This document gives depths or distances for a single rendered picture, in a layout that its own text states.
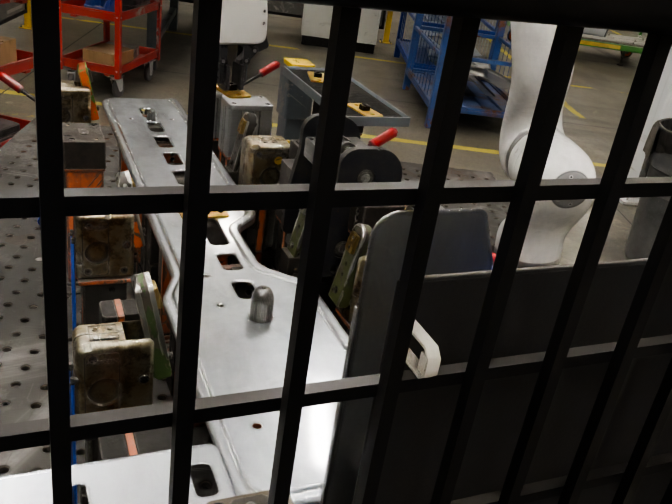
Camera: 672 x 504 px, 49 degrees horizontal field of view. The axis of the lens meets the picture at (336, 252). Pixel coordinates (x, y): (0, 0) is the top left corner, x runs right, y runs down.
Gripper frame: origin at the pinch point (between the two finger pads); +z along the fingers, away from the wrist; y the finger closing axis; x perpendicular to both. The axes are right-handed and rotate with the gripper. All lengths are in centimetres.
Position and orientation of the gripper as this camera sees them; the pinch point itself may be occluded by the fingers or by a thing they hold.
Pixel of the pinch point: (230, 75)
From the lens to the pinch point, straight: 120.3
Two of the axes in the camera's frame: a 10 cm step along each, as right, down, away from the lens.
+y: -8.4, 1.5, -5.2
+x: 5.3, 4.3, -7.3
